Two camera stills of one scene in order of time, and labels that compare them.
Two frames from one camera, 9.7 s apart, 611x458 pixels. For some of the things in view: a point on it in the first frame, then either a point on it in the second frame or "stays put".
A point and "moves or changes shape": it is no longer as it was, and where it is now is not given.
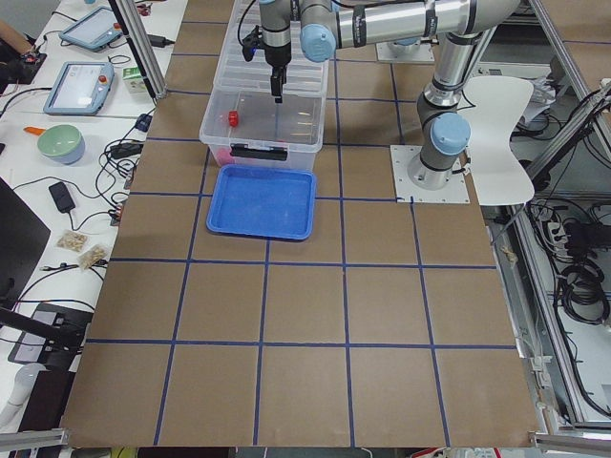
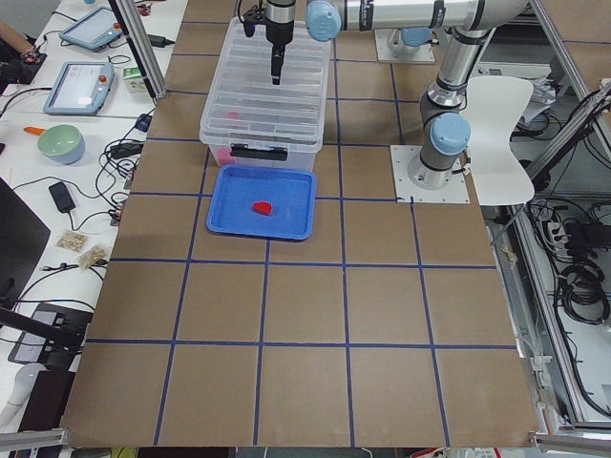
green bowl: (62, 143) stays put
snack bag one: (72, 239) stays put
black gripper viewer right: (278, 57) → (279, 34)
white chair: (497, 101) stays put
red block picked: (233, 118) → (263, 207)
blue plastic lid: (263, 201) stays put
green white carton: (134, 80) stays put
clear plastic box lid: (238, 75) moves or changes shape
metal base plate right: (454, 192) stays put
